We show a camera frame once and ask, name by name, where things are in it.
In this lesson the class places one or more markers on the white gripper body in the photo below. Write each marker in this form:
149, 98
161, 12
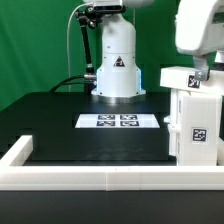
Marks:
200, 27

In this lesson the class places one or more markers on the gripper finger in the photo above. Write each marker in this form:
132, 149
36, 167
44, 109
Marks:
202, 69
219, 57

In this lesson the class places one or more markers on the white block with markers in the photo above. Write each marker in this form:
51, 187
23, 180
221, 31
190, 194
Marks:
183, 78

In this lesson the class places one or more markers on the white cabinet body box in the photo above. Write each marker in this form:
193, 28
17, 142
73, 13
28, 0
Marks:
199, 118

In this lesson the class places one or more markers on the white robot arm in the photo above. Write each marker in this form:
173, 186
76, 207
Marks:
118, 79

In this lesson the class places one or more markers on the white flat marker plate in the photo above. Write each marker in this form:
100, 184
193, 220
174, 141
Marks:
117, 121

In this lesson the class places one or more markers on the black camera on mount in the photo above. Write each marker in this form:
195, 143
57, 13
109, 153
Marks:
111, 9

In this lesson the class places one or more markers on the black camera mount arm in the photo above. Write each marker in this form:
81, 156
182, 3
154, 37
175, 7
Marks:
86, 36

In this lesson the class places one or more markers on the white U-shaped border frame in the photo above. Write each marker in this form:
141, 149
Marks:
16, 175

